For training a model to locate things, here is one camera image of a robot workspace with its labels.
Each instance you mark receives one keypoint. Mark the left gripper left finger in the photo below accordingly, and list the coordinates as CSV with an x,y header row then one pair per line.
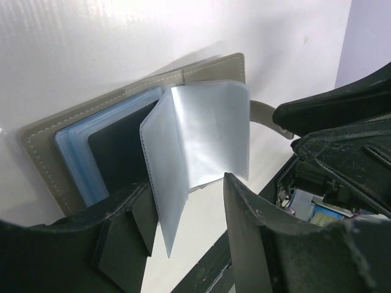
x,y
103,248

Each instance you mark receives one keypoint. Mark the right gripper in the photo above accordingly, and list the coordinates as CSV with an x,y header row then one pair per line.
x,y
340,167

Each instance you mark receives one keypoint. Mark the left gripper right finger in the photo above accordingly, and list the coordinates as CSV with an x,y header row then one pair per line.
x,y
273,251

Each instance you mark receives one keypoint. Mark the grey card holder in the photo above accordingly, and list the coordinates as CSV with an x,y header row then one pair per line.
x,y
198,131

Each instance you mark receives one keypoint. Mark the black card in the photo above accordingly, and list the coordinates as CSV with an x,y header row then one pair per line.
x,y
117,150

